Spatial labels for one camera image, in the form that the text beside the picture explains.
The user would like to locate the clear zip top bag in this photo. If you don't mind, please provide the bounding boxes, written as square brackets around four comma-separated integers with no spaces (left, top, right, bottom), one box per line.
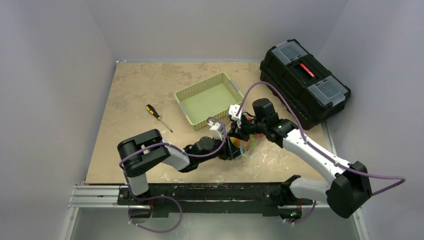
[229,134,265,158]

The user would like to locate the green plastic basket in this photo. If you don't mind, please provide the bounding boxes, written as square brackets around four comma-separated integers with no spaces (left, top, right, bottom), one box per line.
[174,72,244,131]

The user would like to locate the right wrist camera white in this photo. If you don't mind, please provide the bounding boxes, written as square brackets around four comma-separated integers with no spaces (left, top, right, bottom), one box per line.
[227,104,242,128]

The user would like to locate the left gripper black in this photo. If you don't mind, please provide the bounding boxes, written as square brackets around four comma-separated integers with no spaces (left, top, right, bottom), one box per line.
[197,134,243,164]

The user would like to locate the aluminium frame rail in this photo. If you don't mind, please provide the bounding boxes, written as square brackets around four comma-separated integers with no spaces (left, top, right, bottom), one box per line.
[61,184,122,240]

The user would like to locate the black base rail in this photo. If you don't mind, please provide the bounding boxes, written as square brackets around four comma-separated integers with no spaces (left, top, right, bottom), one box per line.
[117,182,313,220]

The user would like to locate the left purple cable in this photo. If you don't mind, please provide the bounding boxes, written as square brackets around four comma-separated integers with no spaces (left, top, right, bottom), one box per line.
[118,116,229,234]

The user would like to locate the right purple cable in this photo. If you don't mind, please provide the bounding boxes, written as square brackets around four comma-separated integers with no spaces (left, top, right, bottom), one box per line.
[235,81,407,226]

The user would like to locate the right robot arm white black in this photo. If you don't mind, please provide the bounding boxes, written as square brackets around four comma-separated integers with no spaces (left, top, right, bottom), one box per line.
[227,98,372,219]

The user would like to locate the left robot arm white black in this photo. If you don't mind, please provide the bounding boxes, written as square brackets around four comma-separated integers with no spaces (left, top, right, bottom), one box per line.
[117,129,242,205]

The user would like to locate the yellow black screwdriver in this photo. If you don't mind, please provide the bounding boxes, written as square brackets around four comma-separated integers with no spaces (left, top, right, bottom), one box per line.
[146,104,173,133]

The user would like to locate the black toolbox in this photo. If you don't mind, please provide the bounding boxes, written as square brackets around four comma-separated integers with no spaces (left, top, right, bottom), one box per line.
[259,39,352,130]

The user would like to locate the purple cable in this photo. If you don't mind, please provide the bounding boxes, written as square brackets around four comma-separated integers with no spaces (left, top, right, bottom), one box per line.
[118,116,229,234]
[235,81,407,226]

